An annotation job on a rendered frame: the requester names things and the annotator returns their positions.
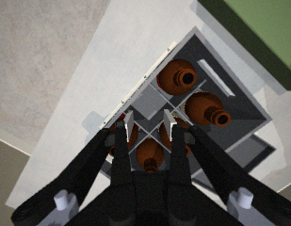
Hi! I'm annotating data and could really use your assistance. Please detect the grey divided crate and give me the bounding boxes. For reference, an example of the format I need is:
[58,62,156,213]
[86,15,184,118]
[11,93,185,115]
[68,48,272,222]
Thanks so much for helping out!
[104,46,247,171]

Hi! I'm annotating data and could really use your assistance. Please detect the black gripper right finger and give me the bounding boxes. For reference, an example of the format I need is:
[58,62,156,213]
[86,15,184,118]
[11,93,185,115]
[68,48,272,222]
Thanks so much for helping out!
[164,109,291,226]

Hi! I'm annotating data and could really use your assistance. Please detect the black rectangular tray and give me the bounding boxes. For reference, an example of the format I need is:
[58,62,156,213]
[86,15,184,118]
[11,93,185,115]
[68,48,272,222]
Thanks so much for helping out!
[191,134,277,196]

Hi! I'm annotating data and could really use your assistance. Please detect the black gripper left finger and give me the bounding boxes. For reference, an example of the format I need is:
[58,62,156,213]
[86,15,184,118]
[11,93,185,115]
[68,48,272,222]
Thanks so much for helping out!
[11,110,137,226]

